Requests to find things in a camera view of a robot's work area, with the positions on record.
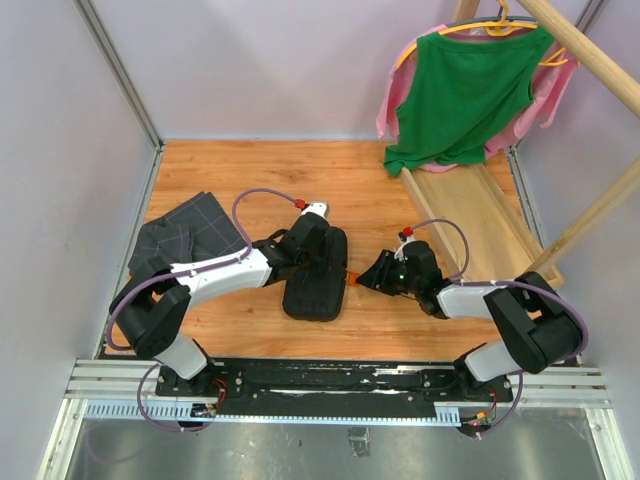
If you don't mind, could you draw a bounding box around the green sleeveless shirt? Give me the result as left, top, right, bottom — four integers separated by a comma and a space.
383, 27, 554, 176

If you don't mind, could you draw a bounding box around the wooden rack frame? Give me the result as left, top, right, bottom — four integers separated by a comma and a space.
452, 0, 640, 274

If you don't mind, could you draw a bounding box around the grey checked cloth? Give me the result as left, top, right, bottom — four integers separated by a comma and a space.
128, 192, 246, 275

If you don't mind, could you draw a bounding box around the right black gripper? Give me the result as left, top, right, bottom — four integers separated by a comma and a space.
356, 249, 421, 296

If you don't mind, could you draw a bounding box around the black plastic tool case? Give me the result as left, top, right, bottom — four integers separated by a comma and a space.
282, 227, 348, 322

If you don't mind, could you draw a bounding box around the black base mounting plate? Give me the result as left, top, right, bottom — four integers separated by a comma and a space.
155, 358, 513, 420

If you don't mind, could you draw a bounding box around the aluminium frame rail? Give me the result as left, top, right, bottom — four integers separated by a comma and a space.
72, 0, 164, 150

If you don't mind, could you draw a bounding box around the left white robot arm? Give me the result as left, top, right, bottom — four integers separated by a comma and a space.
109, 201, 330, 396

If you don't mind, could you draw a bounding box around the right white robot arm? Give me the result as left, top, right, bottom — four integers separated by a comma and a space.
356, 237, 589, 400

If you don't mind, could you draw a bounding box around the wooden tray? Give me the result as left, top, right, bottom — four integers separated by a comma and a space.
400, 165, 543, 281

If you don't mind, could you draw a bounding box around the yellow clothes hanger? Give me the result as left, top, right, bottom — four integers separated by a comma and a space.
395, 1, 569, 69

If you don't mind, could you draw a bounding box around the pink shirt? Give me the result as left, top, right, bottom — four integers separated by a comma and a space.
376, 25, 578, 171

